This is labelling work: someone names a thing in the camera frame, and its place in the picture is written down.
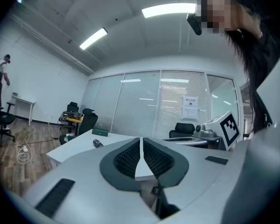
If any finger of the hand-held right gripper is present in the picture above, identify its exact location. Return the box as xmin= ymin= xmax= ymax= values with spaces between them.
xmin=163 ymin=136 xmax=209 ymax=147

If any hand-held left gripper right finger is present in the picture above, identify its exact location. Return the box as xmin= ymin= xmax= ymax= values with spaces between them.
xmin=143 ymin=137 xmax=233 ymax=211

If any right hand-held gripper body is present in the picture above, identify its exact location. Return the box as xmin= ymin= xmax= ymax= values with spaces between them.
xmin=192 ymin=110 xmax=241 ymax=152

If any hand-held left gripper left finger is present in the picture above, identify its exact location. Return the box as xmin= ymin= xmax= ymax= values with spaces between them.
xmin=22 ymin=137 xmax=161 ymax=224

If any black office chair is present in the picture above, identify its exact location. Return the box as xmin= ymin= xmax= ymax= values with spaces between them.
xmin=66 ymin=101 xmax=80 ymax=113
xmin=168 ymin=122 xmax=196 ymax=139
xmin=0 ymin=101 xmax=16 ymax=147
xmin=59 ymin=108 xmax=99 ymax=146

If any paper notice on glass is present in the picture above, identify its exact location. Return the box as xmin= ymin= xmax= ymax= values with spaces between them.
xmin=182 ymin=96 xmax=199 ymax=121

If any white table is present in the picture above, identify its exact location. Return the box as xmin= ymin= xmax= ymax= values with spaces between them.
xmin=46 ymin=129 xmax=155 ymax=182

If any green box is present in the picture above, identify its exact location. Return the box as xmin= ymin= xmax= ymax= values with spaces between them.
xmin=91 ymin=127 xmax=109 ymax=138

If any yellow table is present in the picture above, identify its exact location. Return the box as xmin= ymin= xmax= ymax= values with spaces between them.
xmin=64 ymin=117 xmax=84 ymax=135

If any bundle of black gear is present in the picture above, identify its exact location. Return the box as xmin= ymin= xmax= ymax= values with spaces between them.
xmin=58 ymin=111 xmax=84 ymax=122

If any person's black shirt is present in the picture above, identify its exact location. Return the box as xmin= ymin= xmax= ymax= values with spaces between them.
xmin=246 ymin=29 xmax=280 ymax=133

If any small white desk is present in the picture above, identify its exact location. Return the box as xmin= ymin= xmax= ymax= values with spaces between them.
xmin=11 ymin=94 xmax=36 ymax=127

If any person's face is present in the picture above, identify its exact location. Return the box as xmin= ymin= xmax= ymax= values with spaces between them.
xmin=196 ymin=0 xmax=243 ymax=35

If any long ceiling light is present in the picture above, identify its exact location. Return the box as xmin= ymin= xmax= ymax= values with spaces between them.
xmin=141 ymin=3 xmax=197 ymax=19
xmin=79 ymin=27 xmax=108 ymax=50

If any black floor cable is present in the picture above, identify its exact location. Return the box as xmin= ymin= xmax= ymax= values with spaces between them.
xmin=23 ymin=137 xmax=59 ymax=147

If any white cable with power strip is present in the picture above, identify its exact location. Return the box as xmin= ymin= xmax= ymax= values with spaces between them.
xmin=15 ymin=127 xmax=45 ymax=165

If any black head camera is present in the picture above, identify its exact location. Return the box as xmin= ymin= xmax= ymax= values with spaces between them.
xmin=186 ymin=13 xmax=203 ymax=36

